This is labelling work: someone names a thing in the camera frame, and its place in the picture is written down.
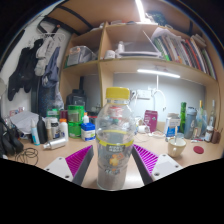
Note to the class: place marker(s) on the white and blue tube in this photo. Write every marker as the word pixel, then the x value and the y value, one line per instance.
pixel 35 133

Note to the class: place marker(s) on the hanging dark clothes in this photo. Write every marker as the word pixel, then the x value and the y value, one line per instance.
pixel 30 70

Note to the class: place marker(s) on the clear glass bottle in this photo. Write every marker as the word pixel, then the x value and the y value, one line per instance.
pixel 212 115

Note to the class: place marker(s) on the clear yellow-capped drink bottle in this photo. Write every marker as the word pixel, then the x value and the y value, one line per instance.
pixel 115 140

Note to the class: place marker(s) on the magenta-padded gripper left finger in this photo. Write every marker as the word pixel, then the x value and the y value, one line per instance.
pixel 78 160

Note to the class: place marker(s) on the dark green glass bottle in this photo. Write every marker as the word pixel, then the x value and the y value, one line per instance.
pixel 183 116

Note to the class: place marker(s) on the grey water bottle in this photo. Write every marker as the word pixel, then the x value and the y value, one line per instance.
pixel 190 123

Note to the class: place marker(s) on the magenta box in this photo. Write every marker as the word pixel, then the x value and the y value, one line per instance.
pixel 151 120

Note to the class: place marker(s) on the green canister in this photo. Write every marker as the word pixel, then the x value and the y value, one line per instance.
pixel 75 120

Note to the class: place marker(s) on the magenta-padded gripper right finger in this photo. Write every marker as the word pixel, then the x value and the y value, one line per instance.
pixel 146 159

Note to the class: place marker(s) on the spoon in cream mug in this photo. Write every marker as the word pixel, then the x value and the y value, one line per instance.
pixel 175 133

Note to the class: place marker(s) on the white wall socket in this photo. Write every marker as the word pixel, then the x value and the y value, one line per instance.
pixel 144 94

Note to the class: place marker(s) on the wooden shelf unit with books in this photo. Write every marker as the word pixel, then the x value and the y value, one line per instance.
pixel 133 63

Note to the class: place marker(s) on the white desk lamp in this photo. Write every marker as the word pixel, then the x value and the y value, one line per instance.
pixel 160 95

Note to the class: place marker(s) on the yellow-capped glass bottle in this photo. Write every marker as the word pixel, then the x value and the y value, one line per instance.
pixel 200 116

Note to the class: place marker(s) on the black bottle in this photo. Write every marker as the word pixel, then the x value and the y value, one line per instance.
pixel 42 130

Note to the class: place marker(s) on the blue and white carton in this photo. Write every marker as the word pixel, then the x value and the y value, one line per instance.
pixel 172 125

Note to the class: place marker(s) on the small blue and white box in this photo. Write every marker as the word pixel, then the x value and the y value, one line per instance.
pixel 88 132

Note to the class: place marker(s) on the flat round red coaster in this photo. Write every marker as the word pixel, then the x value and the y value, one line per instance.
pixel 198 150

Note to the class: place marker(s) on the cream ceramic mug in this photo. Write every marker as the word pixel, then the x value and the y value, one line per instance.
pixel 176 148

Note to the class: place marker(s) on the silver metal bottle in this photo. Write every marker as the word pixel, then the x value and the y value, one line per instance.
pixel 55 143

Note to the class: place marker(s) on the white bottle with orange cap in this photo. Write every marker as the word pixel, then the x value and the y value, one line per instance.
pixel 64 130

